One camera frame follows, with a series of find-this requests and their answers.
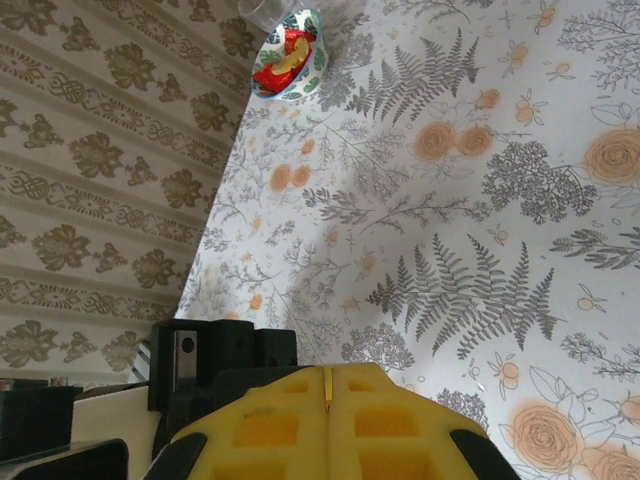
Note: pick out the aluminium frame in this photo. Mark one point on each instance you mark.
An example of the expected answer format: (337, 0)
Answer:
(140, 365)

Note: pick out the leaf patterned bowl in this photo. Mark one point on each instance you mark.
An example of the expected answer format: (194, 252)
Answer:
(314, 65)

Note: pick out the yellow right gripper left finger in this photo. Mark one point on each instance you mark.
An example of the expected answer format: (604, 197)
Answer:
(270, 440)

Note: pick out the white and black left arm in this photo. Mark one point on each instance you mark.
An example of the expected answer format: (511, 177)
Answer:
(110, 415)

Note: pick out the red and yellow toy food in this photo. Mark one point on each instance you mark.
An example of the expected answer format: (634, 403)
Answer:
(270, 75)

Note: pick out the clear drinking glass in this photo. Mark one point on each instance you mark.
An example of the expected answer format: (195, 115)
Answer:
(260, 12)

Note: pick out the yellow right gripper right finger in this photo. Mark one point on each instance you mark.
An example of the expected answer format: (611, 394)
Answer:
(390, 440)

